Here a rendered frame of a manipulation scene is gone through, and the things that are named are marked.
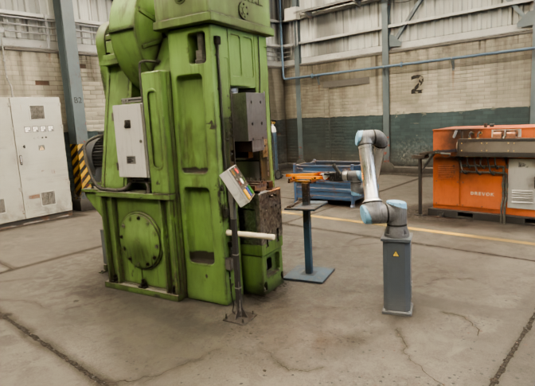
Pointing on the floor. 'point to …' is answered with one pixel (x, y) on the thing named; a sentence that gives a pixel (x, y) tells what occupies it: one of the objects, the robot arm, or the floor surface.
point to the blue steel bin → (339, 192)
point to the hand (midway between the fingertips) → (321, 173)
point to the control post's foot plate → (240, 317)
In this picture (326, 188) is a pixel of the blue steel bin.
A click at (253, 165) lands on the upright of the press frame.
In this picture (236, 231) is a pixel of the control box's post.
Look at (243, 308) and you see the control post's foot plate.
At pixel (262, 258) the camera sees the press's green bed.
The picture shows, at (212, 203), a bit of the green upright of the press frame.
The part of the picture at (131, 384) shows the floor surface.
